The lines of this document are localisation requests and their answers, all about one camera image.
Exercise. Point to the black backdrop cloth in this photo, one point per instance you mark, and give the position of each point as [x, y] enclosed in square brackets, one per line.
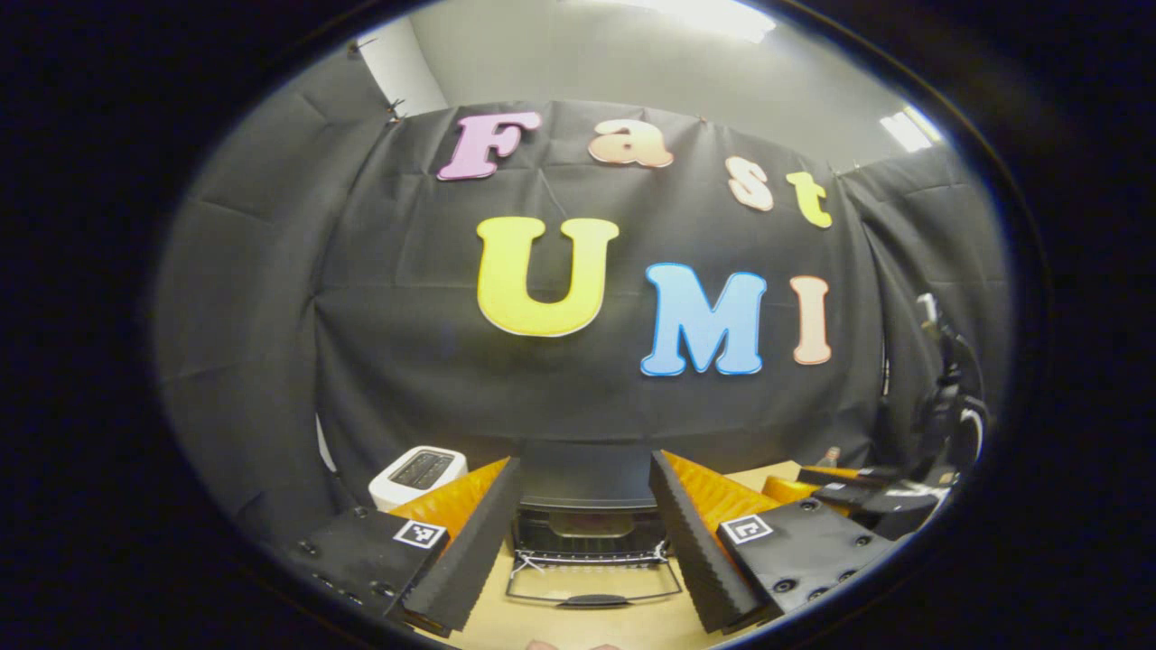
[406, 361]

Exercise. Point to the small ceiling light panel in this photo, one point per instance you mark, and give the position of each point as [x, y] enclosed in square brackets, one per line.
[910, 129]

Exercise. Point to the large ceiling light panel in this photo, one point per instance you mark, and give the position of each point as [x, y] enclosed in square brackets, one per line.
[713, 16]

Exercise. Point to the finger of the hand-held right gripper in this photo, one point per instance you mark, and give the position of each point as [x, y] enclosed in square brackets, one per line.
[849, 474]
[867, 496]

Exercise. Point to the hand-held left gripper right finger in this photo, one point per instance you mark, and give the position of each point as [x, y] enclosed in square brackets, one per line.
[695, 551]

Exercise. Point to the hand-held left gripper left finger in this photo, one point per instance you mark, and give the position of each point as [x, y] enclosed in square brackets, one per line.
[470, 551]

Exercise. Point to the black electric oven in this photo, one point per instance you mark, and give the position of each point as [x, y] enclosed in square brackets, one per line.
[587, 478]

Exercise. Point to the white toaster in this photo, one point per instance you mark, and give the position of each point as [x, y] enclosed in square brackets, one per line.
[415, 474]

